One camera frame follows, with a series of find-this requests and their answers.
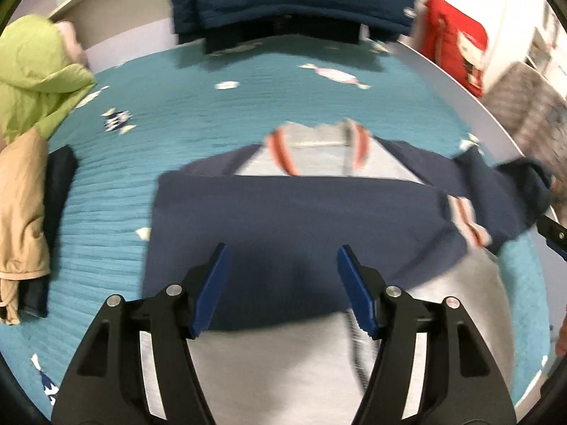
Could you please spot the pink jacket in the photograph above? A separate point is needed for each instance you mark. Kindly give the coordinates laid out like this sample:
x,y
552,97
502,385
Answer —
x,y
71,40

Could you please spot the white shelf unit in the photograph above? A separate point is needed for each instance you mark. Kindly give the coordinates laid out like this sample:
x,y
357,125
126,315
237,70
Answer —
x,y
547,44

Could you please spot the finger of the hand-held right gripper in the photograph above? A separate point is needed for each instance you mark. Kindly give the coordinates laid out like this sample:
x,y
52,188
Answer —
x,y
556,232

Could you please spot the red bag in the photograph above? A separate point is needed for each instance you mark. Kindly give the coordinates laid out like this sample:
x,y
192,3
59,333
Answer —
x,y
447,35

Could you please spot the grey patterned rug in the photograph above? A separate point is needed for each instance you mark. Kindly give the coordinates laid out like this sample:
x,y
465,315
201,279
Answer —
x,y
531,110

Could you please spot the teal fish print blanket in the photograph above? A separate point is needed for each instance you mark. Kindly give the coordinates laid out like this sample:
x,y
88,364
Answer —
x,y
177,110

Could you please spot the navy and grey jacket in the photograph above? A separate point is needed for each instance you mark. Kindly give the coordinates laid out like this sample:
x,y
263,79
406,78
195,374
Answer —
x,y
288,212

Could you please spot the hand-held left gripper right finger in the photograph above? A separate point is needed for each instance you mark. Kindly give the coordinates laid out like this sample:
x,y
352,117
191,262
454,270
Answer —
x,y
354,287

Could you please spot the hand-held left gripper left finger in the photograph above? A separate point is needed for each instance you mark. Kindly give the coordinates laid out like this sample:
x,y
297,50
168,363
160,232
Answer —
x,y
208,292

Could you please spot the green jacket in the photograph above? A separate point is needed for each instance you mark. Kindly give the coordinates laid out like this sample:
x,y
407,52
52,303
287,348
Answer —
x,y
31,75

